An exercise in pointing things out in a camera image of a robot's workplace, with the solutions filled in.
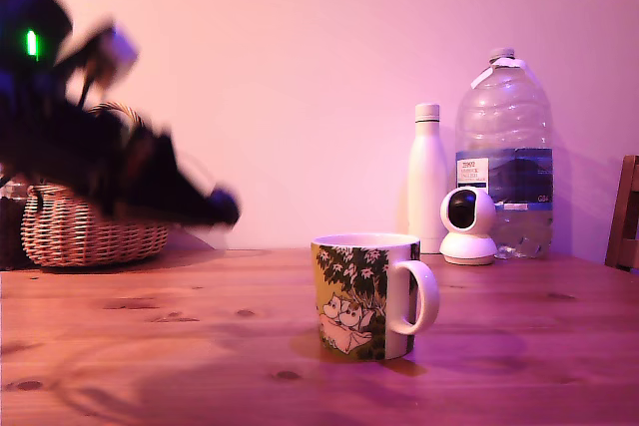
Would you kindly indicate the yellow cartoon print mug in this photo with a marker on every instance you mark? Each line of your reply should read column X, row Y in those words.
column 354, row 296

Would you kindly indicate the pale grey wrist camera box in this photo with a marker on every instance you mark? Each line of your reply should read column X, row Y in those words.
column 117, row 54

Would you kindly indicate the white metal bottle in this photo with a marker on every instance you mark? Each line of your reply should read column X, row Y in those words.
column 427, row 181

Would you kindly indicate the woven wicker basket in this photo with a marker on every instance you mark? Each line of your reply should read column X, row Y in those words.
column 85, row 239

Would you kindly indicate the dark jar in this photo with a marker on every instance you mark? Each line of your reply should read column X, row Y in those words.
column 9, row 231

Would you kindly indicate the large clear water bottle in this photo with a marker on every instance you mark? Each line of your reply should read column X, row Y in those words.
column 509, row 146

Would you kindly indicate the small white round camera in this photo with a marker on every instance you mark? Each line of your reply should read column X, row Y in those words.
column 469, row 226

